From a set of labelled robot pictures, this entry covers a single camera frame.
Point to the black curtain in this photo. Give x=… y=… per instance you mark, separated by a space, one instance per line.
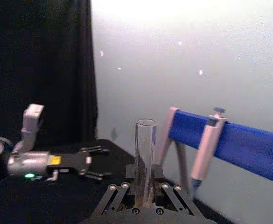
x=38 y=65

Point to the black table cloth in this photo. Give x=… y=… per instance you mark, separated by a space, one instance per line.
x=45 y=203

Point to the blue stand with grey legs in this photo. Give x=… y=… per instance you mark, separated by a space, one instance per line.
x=244 y=144

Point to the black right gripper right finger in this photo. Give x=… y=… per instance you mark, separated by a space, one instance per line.
x=174 y=198

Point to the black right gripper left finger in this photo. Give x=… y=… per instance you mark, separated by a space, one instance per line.
x=121 y=198

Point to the clear plastic tube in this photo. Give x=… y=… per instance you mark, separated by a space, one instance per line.
x=145 y=151

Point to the grey pipette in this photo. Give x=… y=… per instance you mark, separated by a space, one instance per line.
x=206 y=151

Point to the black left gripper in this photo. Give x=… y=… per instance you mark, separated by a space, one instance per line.
x=68 y=162

